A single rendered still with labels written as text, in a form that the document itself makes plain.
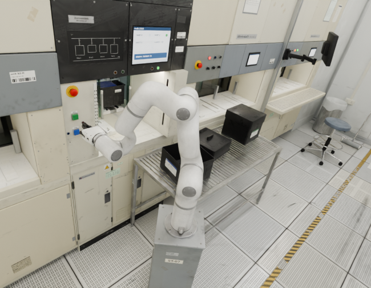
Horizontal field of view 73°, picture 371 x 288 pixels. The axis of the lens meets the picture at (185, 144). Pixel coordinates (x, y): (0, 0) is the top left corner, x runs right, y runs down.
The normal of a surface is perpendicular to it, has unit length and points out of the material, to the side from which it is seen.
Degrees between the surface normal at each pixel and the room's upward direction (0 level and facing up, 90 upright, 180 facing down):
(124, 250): 0
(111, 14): 90
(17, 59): 90
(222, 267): 0
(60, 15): 90
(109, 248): 0
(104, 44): 90
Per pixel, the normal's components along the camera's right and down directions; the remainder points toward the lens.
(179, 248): -0.01, 0.53
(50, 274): 0.15, -0.83
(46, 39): 0.69, 0.47
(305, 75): -0.71, 0.28
